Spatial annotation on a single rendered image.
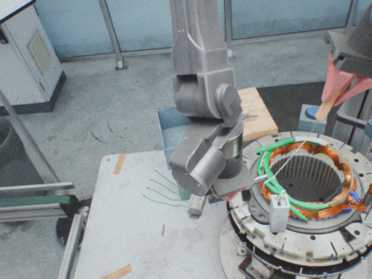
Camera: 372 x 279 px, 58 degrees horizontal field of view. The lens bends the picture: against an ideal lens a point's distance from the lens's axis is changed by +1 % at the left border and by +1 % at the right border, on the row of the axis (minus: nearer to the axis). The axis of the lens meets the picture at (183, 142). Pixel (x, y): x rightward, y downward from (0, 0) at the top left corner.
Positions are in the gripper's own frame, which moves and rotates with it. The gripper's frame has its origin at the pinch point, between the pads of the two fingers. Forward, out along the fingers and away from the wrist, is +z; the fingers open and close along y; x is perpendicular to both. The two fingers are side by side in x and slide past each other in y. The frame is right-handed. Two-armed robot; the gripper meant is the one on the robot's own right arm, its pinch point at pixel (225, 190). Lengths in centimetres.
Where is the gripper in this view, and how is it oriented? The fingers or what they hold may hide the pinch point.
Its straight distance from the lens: 65.6
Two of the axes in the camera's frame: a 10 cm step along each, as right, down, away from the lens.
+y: 3.0, 7.3, -6.1
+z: 1.2, 6.1, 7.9
